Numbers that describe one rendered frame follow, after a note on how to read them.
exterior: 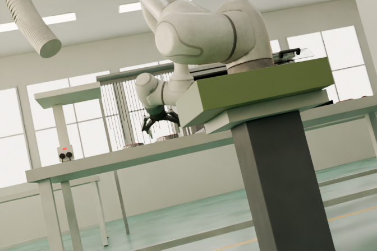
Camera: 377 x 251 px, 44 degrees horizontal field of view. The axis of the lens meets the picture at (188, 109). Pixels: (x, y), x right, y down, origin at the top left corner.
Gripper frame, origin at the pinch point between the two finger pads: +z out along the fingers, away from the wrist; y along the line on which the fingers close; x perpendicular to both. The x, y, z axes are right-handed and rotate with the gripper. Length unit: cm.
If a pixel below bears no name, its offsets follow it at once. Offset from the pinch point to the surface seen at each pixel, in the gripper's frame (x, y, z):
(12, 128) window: -394, 328, 443
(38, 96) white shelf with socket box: -47, 68, 5
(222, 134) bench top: 16.3, -26.6, -11.3
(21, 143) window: -369, 318, 460
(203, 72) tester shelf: -33.3, -25.1, 2.3
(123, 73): -261, 70, 232
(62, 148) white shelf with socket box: -33, 68, 39
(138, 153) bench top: 20.8, 10.0, -19.0
